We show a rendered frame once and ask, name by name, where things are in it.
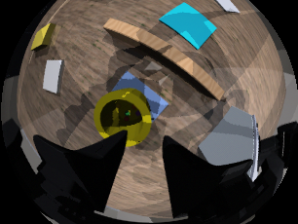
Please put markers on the yellow rectangular block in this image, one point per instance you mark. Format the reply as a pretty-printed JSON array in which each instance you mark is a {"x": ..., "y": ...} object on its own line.
[{"x": 43, "y": 37}]

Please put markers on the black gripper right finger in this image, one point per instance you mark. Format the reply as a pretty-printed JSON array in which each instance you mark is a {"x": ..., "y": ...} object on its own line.
[{"x": 190, "y": 178}]

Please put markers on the brown wooden block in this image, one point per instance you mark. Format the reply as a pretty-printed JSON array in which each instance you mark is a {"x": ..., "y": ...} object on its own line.
[{"x": 166, "y": 53}]

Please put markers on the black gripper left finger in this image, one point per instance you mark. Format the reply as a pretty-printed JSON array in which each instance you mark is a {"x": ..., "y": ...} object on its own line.
[{"x": 93, "y": 167}]

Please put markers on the yellow cup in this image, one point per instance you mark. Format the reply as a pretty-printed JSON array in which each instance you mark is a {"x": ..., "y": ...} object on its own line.
[{"x": 108, "y": 119}]

